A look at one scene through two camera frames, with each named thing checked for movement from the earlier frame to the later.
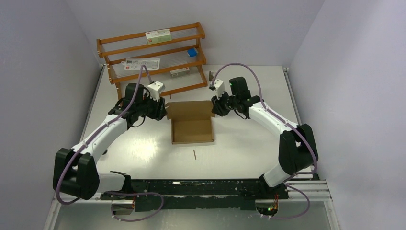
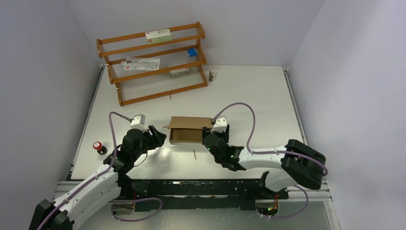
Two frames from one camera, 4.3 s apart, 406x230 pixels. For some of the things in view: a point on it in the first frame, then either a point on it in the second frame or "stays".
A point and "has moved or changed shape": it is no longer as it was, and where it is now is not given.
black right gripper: (217, 108) → (206, 131)
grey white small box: (179, 72) stays
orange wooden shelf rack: (172, 56) stays
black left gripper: (159, 111) → (158, 137)
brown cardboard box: (191, 121) has moved or changed shape
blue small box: (192, 52) stays
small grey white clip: (210, 76) stays
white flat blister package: (136, 63) stays
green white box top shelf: (158, 36) stays
